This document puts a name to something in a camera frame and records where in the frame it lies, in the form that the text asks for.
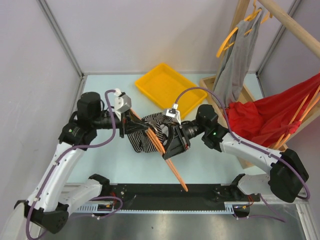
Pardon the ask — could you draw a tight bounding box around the orange hanger with grey top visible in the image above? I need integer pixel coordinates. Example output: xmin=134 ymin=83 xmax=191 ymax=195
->
xmin=215 ymin=0 xmax=262 ymax=58

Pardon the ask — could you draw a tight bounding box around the wooden clothes rack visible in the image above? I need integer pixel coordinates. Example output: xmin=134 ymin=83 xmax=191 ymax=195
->
xmin=199 ymin=0 xmax=320 ymax=169

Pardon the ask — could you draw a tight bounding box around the grey tank top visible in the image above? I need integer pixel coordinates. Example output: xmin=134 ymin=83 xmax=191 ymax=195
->
xmin=212 ymin=7 xmax=265 ymax=107

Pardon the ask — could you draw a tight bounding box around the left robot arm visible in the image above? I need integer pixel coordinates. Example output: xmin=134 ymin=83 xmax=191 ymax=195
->
xmin=16 ymin=88 xmax=148 ymax=240

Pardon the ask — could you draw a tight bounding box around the orange hanger with red top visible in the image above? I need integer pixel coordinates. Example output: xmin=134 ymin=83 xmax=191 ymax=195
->
xmin=272 ymin=84 xmax=320 ymax=151

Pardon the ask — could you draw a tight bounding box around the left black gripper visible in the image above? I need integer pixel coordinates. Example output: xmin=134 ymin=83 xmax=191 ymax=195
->
xmin=91 ymin=109 xmax=148 ymax=138

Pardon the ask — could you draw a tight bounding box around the red tank top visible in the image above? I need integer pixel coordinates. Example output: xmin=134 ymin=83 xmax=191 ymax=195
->
xmin=226 ymin=74 xmax=320 ymax=147

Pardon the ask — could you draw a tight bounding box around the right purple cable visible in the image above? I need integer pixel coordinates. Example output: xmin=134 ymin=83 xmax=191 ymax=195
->
xmin=174 ymin=86 xmax=311 ymax=223

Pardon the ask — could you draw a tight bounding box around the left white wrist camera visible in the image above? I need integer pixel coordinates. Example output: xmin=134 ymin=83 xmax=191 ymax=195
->
xmin=114 ymin=88 xmax=132 ymax=113

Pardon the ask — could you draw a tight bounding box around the white cable duct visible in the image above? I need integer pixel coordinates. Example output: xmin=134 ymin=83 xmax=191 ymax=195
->
xmin=75 ymin=199 xmax=250 ymax=215

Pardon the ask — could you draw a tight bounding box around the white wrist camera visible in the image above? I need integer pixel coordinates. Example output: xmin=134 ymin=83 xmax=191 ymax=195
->
xmin=114 ymin=88 xmax=132 ymax=113
xmin=162 ymin=103 xmax=181 ymax=125

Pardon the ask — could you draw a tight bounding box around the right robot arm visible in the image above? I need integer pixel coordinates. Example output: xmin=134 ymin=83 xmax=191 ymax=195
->
xmin=162 ymin=104 xmax=311 ymax=203

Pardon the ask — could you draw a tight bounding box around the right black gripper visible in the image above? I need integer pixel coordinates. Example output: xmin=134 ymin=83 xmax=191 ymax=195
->
xmin=162 ymin=120 xmax=207 ymax=161

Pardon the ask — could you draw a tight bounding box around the striped tank top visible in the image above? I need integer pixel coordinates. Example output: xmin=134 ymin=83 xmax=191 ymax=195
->
xmin=127 ymin=112 xmax=173 ymax=153

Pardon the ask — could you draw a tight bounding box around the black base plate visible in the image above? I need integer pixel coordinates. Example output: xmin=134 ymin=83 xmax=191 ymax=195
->
xmin=100 ymin=183 xmax=260 ymax=203

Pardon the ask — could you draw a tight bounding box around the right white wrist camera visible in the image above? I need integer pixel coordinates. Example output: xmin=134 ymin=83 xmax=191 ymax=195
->
xmin=162 ymin=103 xmax=181 ymax=125

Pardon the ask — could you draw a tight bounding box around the yellow plastic tray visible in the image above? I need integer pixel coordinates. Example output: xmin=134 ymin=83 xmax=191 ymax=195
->
xmin=134 ymin=63 xmax=208 ymax=119

